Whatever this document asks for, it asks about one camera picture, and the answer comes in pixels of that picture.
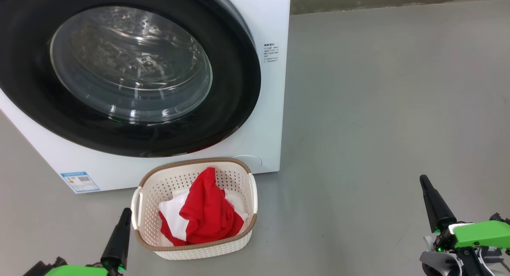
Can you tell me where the white garment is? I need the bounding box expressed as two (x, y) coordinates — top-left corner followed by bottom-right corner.
(159, 188), (249, 239)

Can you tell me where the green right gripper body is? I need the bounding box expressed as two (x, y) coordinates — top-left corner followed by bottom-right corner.
(434, 220), (510, 251)

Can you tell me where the round white filter cover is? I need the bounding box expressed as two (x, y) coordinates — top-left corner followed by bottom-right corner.
(232, 155), (263, 174)

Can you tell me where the white front-load washing machine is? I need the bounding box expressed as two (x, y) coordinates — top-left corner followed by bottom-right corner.
(0, 0), (291, 194)

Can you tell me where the printed text sticker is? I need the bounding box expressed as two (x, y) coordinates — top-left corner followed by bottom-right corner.
(263, 43), (279, 63)

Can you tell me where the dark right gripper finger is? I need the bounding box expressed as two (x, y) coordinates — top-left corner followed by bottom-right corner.
(420, 174), (457, 233)

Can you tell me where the dark round glass washer door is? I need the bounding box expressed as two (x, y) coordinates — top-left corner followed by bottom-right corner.
(0, 0), (262, 158)

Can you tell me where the cream perforated laundry basket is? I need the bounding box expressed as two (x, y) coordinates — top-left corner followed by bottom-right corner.
(131, 158), (258, 260)

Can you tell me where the red garment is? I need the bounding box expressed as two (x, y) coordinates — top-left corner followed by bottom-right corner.
(158, 167), (245, 247)

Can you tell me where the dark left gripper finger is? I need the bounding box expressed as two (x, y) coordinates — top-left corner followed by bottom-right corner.
(100, 207), (132, 270)

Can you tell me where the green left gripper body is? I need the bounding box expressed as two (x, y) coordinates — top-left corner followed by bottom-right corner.
(44, 264), (110, 276)

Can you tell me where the blue energy label sticker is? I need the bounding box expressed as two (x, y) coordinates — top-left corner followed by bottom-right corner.
(61, 172), (100, 193)

